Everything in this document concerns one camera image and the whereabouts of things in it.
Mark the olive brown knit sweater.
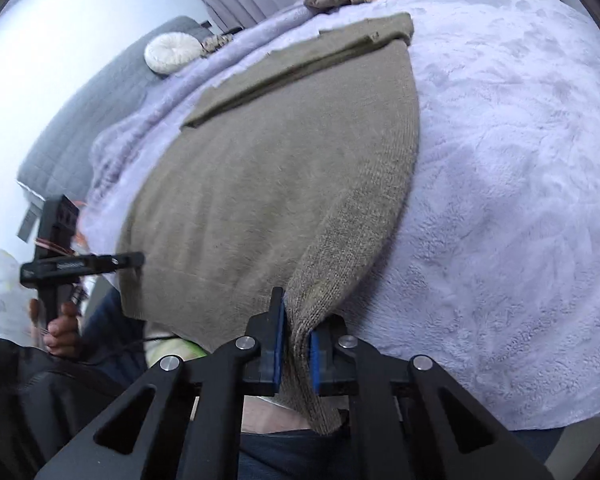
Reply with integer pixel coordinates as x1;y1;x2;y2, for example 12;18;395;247
118;13;419;434

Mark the person's left hand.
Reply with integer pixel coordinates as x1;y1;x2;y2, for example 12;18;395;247
29;299;81;358

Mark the white floral fabric item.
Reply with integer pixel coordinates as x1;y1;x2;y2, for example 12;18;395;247
0;249;35;347

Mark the grey quilted headboard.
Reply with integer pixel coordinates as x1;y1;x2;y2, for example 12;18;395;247
17;16;211;207

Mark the lavender fleece blanket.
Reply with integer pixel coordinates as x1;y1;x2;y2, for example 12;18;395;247
81;0;600;430

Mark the round cream pleated cushion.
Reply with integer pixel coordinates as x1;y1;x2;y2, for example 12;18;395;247
144;32;204;76

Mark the small beige crumpled cloth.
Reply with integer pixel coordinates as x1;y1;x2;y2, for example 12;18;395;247
201;34;233;56

